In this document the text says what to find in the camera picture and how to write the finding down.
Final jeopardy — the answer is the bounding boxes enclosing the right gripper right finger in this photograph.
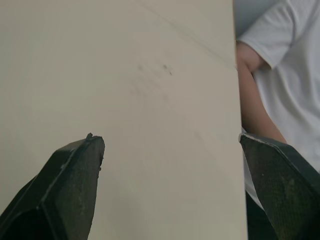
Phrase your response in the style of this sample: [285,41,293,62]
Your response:
[239,132,320,240]

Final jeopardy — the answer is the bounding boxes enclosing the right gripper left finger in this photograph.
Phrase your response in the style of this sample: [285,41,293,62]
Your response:
[0,133,106,240]

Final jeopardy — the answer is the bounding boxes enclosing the person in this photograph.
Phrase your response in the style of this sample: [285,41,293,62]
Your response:
[233,0,320,240]

